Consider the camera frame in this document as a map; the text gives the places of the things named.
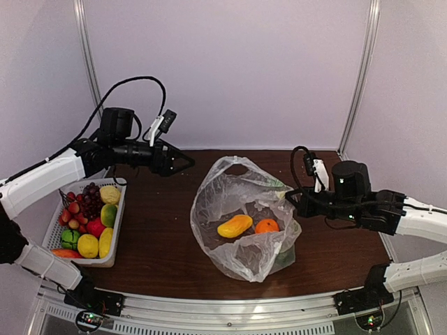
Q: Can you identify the green round fruit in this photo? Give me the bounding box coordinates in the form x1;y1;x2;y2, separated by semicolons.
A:
61;229;81;251

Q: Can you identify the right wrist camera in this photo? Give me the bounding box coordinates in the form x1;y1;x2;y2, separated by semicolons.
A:
303;152;330;193

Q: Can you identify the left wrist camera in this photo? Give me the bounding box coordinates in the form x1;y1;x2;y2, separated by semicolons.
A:
142;110;177;147

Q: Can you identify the dark purple grape bunch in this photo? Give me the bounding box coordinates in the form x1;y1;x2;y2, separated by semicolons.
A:
80;182;104;221

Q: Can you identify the red round fruit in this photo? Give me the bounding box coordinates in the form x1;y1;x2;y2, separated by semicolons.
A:
87;218;106;239

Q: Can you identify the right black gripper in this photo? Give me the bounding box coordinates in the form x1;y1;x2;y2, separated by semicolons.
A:
286;186;362;224

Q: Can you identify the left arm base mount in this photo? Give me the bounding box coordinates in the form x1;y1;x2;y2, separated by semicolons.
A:
59;274;124;316

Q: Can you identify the yellow green fruit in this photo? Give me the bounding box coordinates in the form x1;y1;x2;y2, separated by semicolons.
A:
100;204;118;228

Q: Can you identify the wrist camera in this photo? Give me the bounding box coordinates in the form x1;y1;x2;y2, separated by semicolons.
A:
303;152;330;193
142;110;177;147

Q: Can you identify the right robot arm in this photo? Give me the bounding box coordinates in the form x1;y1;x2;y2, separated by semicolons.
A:
286;161;446;308

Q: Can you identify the black cable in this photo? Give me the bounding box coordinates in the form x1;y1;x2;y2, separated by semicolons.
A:
6;75;168;182
291;145;406;210

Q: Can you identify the clear plastic bag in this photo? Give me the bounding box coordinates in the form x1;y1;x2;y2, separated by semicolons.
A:
190;156;302;283

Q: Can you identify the right black cable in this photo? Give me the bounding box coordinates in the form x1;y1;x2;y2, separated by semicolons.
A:
291;145;406;210

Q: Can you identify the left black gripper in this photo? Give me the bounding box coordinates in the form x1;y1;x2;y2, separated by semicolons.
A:
112;137;195;177

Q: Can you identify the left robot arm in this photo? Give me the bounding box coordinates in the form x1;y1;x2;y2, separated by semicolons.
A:
1;107;195;310

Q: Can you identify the aluminium front rail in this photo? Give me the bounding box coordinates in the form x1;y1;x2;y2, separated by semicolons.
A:
34;282;434;335

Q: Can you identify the pale fruit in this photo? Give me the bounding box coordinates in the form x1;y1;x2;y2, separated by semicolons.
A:
99;185;121;205

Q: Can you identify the green lime in bag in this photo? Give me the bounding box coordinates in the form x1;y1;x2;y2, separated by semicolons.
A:
275;245;295;269

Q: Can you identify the left black cable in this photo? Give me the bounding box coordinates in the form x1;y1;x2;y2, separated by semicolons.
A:
6;75;168;182

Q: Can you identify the orange red fruit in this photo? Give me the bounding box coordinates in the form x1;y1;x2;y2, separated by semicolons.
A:
52;248;83;259

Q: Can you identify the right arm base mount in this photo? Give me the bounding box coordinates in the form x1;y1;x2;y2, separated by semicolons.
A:
332;265;394;315

